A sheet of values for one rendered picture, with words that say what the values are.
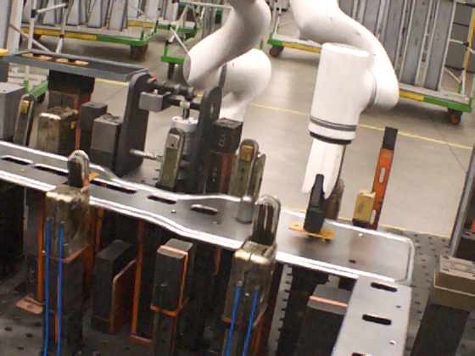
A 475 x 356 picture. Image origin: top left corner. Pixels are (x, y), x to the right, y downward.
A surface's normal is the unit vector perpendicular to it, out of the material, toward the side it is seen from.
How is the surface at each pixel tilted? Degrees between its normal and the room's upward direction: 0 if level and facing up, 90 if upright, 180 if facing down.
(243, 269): 90
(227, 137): 90
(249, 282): 90
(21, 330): 0
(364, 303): 0
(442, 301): 89
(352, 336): 0
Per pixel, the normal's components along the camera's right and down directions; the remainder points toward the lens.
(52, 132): -0.27, 0.27
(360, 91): 0.43, 0.34
